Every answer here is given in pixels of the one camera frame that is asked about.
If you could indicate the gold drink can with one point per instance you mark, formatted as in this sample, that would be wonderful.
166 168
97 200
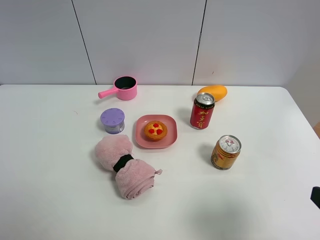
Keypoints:
225 152

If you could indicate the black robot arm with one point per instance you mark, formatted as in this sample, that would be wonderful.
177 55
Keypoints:
315 196

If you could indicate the toy fruit tart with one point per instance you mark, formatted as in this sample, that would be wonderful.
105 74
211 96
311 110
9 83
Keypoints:
155 130

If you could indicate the pink square plate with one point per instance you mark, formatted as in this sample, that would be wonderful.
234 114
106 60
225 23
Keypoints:
142 140

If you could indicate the red drink can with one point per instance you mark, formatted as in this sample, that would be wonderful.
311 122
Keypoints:
202 110

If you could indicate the purple lidded round container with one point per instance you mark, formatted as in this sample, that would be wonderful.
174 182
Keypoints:
113 120

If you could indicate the pink toy saucepan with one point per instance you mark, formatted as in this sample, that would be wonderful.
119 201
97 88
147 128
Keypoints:
125 88

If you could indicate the rolled pink towel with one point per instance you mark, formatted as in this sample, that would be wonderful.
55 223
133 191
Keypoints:
132 176

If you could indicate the yellow orange mango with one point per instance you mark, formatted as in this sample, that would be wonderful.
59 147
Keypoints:
217 91

